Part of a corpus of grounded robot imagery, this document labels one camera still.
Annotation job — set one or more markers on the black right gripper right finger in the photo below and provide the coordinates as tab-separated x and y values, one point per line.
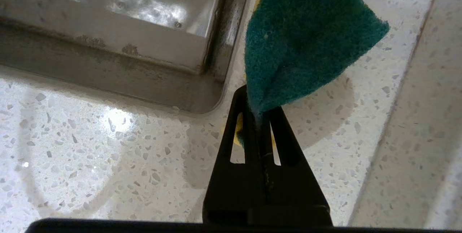
292	193

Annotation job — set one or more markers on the green and yellow sponge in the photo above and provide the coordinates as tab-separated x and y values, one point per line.
306	38

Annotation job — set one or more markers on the stainless steel sink basin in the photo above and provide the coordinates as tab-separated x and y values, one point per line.
108	45

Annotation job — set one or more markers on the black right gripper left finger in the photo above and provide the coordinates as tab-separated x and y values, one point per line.
231	189

